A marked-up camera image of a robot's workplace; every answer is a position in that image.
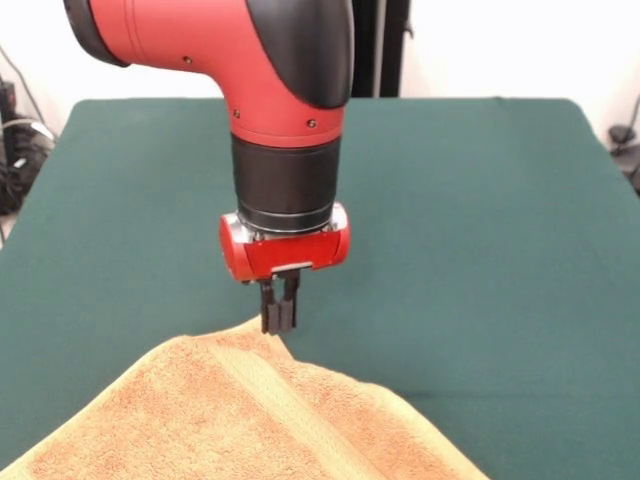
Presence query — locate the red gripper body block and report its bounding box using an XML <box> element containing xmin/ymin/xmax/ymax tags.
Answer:
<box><xmin>218</xmin><ymin>201</ymin><xmax>352</xmax><ymax>285</ymax></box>

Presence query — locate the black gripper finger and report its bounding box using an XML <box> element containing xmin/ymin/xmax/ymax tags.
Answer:
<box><xmin>259</xmin><ymin>279</ymin><xmax>282</xmax><ymax>336</ymax></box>
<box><xmin>280</xmin><ymin>271</ymin><xmax>302</xmax><ymax>332</ymax></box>

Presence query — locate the tan terry towel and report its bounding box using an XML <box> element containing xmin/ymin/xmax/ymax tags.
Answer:
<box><xmin>0</xmin><ymin>315</ymin><xmax>491</xmax><ymax>480</ymax></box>

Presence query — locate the dark green table cloth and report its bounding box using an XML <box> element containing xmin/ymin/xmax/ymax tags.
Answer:
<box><xmin>0</xmin><ymin>96</ymin><xmax>640</xmax><ymax>480</ymax></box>

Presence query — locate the dark stand foot with knob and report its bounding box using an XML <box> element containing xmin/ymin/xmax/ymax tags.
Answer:
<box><xmin>0</xmin><ymin>74</ymin><xmax>57</xmax><ymax>217</ymax></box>
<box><xmin>606</xmin><ymin>123</ymin><xmax>640</xmax><ymax>197</ymax></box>

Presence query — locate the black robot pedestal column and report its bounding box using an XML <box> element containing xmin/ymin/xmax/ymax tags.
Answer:
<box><xmin>349</xmin><ymin>0</ymin><xmax>416</xmax><ymax>99</ymax></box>

